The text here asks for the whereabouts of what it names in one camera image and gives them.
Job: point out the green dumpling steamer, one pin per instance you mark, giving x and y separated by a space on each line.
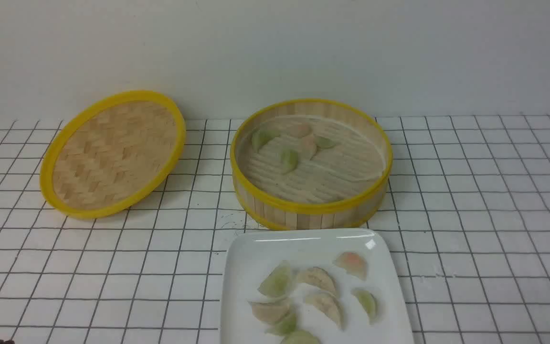
289 160
261 137
323 143

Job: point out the beige dumpling plate upper centre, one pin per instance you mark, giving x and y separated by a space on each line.
319 278

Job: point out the beige dumpling plate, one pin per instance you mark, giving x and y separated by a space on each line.
319 278
270 312
328 305

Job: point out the green dumpling plate upper left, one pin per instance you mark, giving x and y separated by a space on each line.
278 282

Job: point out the green dumpling plate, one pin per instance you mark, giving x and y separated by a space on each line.
300 337
285 326
278 282
368 302

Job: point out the white square ceramic plate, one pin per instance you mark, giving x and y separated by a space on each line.
251 257

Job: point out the pink dumpling on plate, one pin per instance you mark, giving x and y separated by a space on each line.
353 263

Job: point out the beige dumpling plate left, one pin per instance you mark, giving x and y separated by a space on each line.
270 312

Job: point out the green dumpling plate lower left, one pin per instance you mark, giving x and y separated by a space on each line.
285 326

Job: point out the green dumpling plate right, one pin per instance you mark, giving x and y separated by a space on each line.
368 302

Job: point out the green dumpling plate bottom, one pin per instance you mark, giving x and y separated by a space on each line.
300 337

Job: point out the yellow rimmed bamboo steamer basket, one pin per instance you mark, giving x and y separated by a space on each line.
338 188

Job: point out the pink dumpling steamer middle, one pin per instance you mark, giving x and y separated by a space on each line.
307 147

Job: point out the pink dumpling steamer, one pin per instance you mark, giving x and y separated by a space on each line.
307 147
299 130

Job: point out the pink dumpling steamer top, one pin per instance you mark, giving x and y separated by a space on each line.
299 130

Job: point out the yellow rimmed bamboo steamer lid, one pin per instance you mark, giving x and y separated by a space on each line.
113 154

